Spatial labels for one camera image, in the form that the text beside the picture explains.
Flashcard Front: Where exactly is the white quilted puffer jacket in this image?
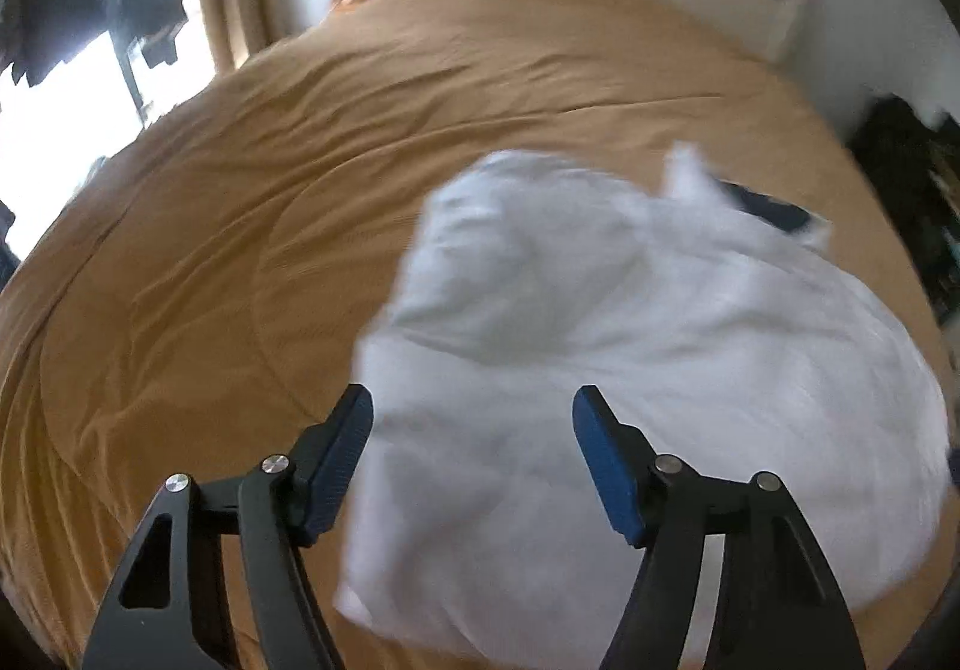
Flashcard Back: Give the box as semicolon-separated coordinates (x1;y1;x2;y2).
335;149;949;668

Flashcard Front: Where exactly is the mustard brown bed comforter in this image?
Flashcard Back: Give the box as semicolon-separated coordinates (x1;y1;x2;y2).
2;0;950;667

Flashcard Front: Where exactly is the black backpack on desk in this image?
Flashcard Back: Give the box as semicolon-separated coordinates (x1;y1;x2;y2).
848;94;958;324

